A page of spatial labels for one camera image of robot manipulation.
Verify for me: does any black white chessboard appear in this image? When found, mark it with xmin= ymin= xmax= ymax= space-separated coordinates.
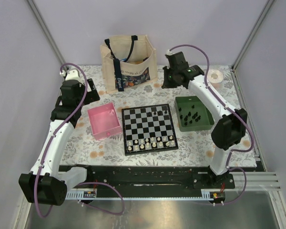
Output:
xmin=122 ymin=104 xmax=178 ymax=156

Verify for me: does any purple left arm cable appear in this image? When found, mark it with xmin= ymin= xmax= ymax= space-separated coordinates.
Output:
xmin=34 ymin=62 xmax=124 ymax=218

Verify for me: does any green plastic tray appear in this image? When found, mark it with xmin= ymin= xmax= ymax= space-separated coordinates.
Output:
xmin=174 ymin=96 xmax=215 ymax=132

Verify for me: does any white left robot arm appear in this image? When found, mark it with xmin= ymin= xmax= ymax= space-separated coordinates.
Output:
xmin=19 ymin=67 xmax=100 ymax=206

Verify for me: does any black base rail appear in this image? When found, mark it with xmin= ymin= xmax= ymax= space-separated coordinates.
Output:
xmin=58 ymin=164 xmax=236 ymax=198

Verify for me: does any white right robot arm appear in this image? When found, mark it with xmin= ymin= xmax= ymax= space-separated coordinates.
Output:
xmin=162 ymin=50 xmax=247 ymax=189

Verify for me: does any beige canvas tote bag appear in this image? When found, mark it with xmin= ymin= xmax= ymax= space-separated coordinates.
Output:
xmin=100 ymin=35 xmax=158 ymax=94

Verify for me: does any pink plastic box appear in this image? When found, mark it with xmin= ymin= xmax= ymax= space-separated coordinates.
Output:
xmin=88 ymin=103 xmax=122 ymax=140

